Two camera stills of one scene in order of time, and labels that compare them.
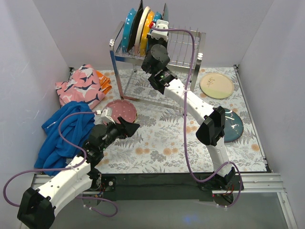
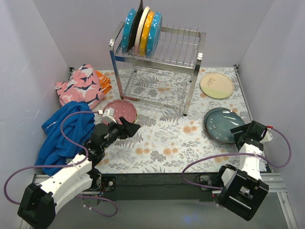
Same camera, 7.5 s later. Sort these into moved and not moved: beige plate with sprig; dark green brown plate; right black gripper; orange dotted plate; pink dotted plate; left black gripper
Moved: dark green brown plate; right black gripper
Not moved: orange dotted plate; beige plate with sprig; left black gripper; pink dotted plate
